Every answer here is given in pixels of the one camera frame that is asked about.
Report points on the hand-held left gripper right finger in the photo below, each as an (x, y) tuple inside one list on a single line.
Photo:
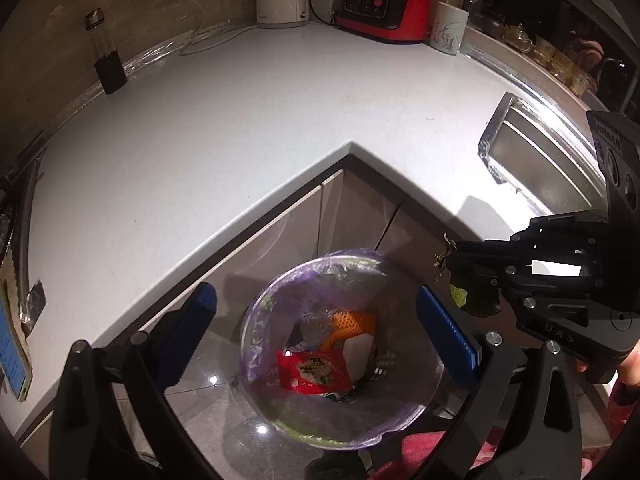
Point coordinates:
[(447, 332)]

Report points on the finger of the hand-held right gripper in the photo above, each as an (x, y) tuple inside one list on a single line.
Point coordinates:
[(540, 290), (550, 240)]

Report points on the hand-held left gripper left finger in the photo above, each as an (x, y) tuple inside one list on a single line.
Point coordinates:
[(187, 335)]

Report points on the green leaves with stem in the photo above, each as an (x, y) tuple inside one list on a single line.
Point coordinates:
[(480, 302)]

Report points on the trash bin with purple bag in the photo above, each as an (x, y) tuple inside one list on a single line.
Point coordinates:
[(260, 330)]

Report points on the white foam piece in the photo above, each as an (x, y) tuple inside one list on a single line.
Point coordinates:
[(360, 355)]

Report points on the orange foam net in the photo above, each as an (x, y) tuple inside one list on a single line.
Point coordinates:
[(350, 325)]

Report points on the red snack packet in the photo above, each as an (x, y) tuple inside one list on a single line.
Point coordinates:
[(310, 372)]

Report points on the person's right hand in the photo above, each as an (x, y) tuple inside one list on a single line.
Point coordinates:
[(631, 370)]

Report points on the stainless steel sink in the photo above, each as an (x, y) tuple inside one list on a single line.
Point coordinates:
[(540, 160)]

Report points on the beige cabinet door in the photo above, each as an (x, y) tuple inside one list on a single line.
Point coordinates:
[(425, 230), (280, 230)]

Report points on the beige corner cabinet panel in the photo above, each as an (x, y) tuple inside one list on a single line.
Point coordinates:
[(360, 210)]

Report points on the amber glass cup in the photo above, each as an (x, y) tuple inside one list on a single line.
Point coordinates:
[(544, 50), (562, 64), (581, 82)]

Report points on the blue flat packet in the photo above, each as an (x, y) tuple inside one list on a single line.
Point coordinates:
[(11, 355)]

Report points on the clear glass teapot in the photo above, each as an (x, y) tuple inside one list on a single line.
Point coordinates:
[(517, 37)]

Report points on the pale ceramic cup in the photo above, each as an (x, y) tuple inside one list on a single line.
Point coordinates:
[(447, 30)]

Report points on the red and black blender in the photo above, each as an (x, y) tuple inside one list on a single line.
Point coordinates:
[(400, 15)]

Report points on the glass bottle with black base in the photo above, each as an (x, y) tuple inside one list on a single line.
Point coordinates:
[(111, 72)]

